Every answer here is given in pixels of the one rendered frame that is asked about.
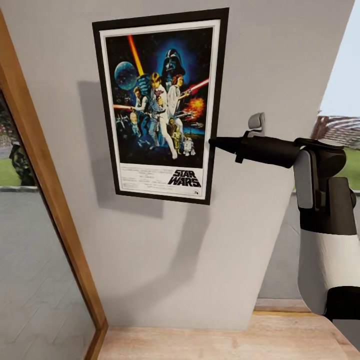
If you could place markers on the door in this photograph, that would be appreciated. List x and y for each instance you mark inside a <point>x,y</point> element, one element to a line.
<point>49,305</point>

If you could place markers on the poster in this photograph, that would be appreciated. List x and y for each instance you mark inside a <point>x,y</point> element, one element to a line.
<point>161,80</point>

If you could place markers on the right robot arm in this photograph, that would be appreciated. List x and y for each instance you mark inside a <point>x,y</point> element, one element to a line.
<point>329,256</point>

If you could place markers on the fixed window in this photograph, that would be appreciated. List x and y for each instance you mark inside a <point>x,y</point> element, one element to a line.
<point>338,120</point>

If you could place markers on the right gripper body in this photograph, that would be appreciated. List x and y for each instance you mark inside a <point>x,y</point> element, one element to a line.
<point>259,149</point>

